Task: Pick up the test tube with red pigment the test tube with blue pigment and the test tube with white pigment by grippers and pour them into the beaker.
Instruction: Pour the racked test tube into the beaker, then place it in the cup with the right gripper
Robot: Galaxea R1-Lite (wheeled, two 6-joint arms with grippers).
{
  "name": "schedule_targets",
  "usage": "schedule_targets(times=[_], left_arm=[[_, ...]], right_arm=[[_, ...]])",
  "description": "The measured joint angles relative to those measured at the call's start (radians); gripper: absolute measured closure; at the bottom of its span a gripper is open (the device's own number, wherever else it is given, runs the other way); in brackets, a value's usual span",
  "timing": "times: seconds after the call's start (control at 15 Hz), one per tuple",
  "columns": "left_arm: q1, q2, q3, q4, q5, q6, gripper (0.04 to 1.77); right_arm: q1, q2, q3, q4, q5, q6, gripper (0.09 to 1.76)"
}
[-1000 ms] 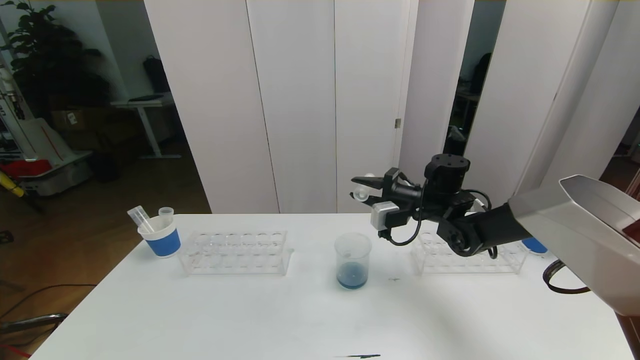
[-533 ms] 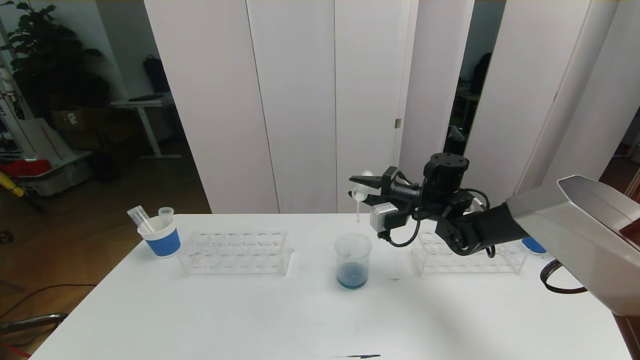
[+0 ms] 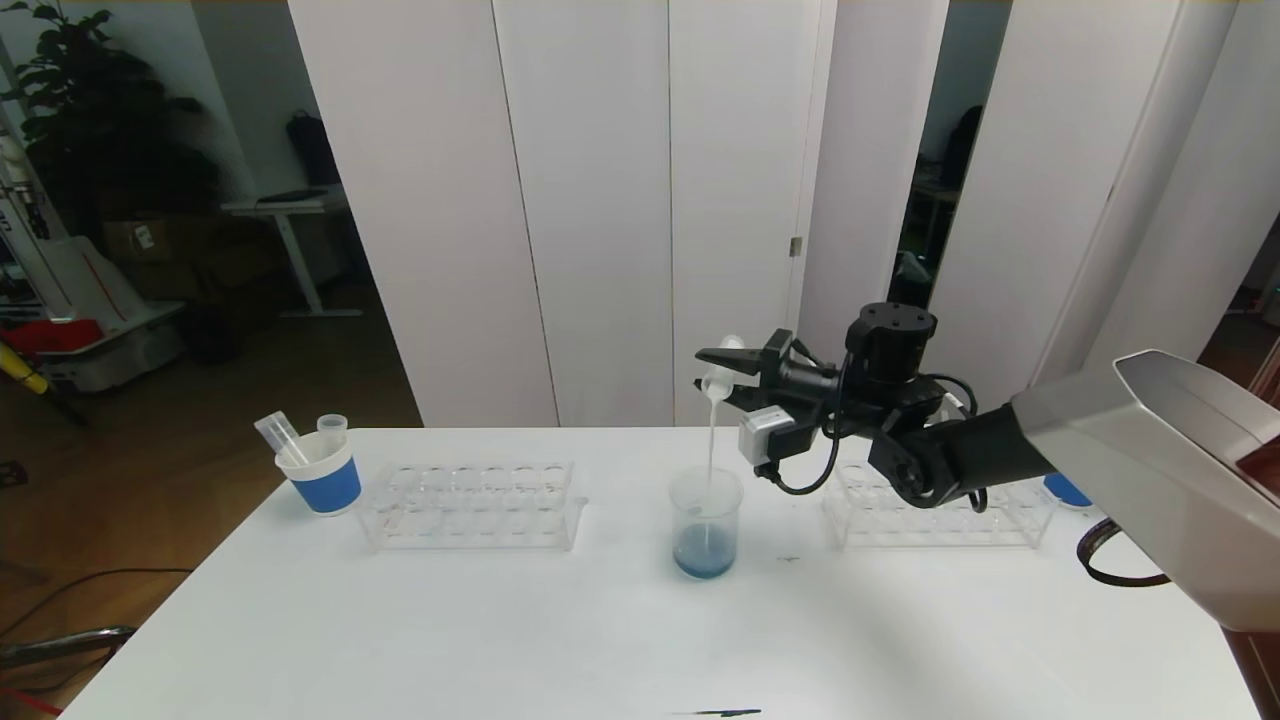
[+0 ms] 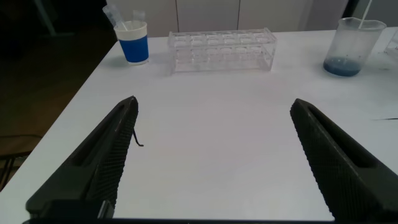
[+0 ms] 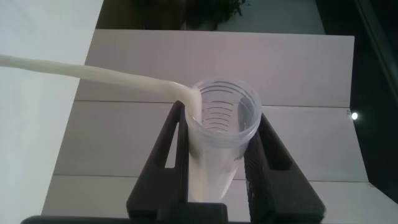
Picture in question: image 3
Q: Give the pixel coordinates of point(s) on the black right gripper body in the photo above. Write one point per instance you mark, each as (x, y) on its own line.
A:
(775, 366)

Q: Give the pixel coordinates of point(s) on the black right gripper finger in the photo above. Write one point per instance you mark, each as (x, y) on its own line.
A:
(735, 360)
(748, 392)

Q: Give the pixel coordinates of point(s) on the pale yellow pigment test tube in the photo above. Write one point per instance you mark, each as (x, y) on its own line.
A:
(718, 380)

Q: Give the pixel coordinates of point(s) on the blue pigment test tube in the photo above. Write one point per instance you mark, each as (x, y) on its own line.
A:
(333, 426)

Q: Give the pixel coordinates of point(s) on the red pigment test tube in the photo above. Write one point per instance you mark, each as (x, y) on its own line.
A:
(280, 435)

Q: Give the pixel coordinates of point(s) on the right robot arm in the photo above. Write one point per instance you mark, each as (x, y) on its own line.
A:
(1100, 450)

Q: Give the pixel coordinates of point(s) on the clear plastic beaker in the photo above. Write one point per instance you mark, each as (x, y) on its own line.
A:
(705, 555)

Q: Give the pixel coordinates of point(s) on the clear acrylic test tube rack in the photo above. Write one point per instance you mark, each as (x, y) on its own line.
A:
(880, 520)
(480, 522)

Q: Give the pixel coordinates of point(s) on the white folding partition screen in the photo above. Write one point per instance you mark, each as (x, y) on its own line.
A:
(600, 200)
(1040, 200)

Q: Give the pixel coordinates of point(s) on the blue sleeved white paper cup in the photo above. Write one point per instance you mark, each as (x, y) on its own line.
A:
(1065, 490)
(330, 488)

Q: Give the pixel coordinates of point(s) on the black bag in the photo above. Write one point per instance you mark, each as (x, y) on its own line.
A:
(315, 155)

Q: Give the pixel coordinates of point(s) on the white office desk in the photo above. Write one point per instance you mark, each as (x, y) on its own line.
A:
(290, 210)

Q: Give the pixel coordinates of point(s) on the brown cardboard box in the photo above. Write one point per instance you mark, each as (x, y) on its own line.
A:
(165, 245)

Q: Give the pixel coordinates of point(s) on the white machine base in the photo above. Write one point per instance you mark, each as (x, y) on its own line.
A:
(90, 285)

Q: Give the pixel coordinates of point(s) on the dark green potted plant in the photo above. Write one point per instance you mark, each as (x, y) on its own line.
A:
(100, 120)

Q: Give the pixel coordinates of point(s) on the yellow tool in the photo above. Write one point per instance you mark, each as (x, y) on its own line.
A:
(25, 375)

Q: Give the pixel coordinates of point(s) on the grey metal floor bar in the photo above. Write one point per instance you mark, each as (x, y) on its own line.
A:
(70, 646)

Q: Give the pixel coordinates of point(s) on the white upright machine column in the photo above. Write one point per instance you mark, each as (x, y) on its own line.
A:
(15, 170)

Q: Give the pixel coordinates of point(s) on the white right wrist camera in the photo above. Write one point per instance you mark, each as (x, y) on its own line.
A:
(765, 438)

